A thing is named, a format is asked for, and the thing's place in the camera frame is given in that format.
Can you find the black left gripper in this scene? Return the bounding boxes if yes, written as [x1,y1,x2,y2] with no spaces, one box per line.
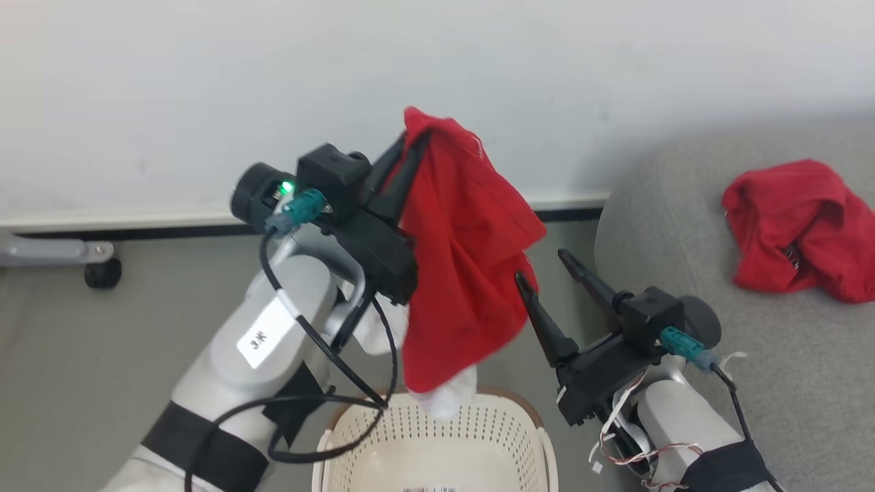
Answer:
[334,132,433,307]

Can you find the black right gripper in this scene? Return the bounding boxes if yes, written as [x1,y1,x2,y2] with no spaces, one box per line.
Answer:
[513,248,669,427]

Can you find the red cloth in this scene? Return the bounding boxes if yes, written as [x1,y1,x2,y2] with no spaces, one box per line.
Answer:
[396,106,548,394]
[721,159,875,305]

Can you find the white cloth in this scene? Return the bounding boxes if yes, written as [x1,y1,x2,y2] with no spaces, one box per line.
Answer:
[355,294,479,422]

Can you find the grey fabric sofa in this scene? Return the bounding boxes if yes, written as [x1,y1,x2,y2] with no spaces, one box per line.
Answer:
[593,126,875,492]

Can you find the cream perforated laundry basket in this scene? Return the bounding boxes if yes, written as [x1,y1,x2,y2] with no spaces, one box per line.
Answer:
[311,386,558,492]

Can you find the white label sticker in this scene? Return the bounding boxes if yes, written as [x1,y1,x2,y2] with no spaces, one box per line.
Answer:
[236,297,293,370]

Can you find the black caster wheel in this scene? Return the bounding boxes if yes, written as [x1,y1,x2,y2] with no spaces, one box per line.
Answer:
[84,258,124,290]

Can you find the grey metal cart leg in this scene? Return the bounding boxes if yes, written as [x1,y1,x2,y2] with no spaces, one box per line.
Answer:
[0,232,116,268]

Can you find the black cable with teal plug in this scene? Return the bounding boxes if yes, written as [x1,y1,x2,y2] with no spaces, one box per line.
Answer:
[659,326,784,492]
[258,187,392,412]

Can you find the thin red white wires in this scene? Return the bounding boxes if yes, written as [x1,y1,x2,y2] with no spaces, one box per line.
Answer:
[588,369,706,491]

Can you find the thin black looping cable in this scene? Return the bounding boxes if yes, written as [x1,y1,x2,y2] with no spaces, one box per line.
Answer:
[183,295,401,492]

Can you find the dark wall baseboard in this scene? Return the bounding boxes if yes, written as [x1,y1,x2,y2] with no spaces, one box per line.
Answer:
[0,191,610,241]

